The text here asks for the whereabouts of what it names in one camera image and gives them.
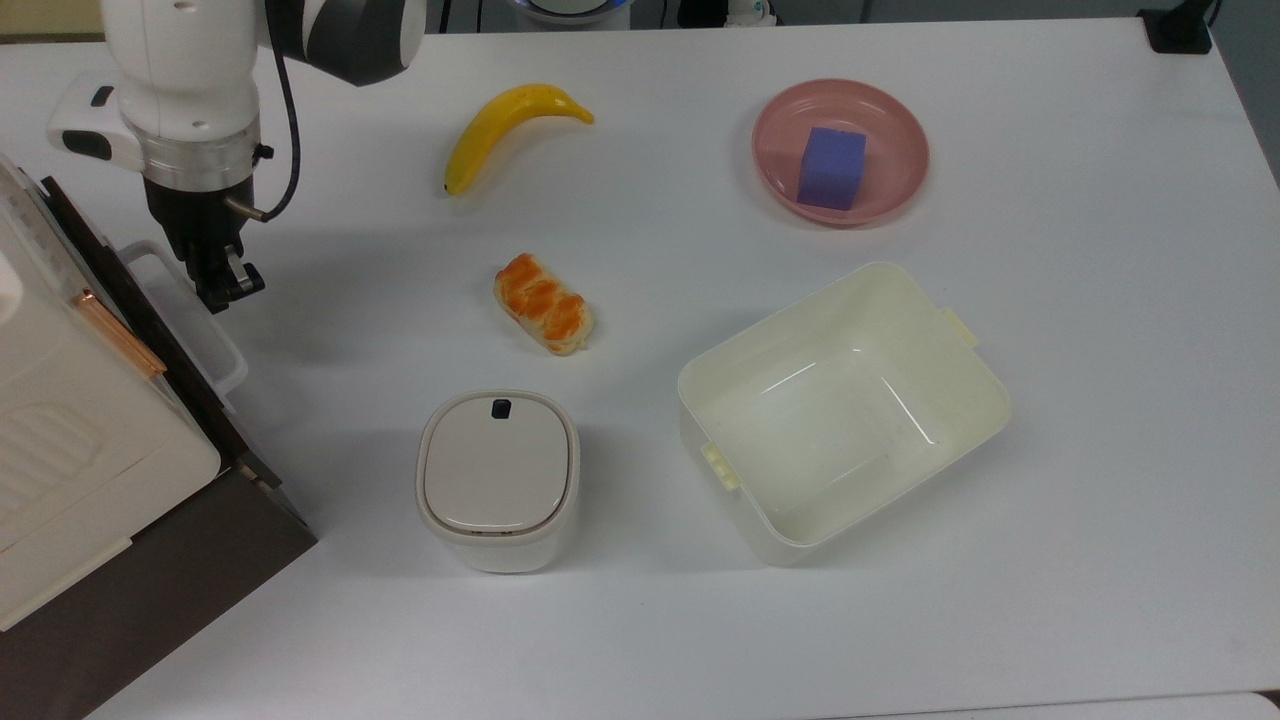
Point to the purple cube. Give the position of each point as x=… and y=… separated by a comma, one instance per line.
x=832, y=167

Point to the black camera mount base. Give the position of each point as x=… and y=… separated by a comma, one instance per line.
x=1178, y=28

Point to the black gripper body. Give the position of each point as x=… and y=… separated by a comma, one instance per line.
x=195, y=225

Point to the cream mini trash can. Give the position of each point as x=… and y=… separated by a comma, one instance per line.
x=498, y=478

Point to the yellow toy banana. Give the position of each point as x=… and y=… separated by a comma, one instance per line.
x=495, y=130

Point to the cream open plastic bin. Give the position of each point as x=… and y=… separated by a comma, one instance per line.
x=840, y=410

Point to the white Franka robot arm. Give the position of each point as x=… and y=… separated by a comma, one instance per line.
x=190, y=80

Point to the dark wood drawer cabinet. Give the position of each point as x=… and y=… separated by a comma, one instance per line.
x=150, y=590

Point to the pink plate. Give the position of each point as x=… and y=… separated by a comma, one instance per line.
x=890, y=150

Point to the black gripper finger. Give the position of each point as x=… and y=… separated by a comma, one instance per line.
x=214, y=298
x=245, y=278

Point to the toy bread loaf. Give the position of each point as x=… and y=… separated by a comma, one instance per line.
x=543, y=303

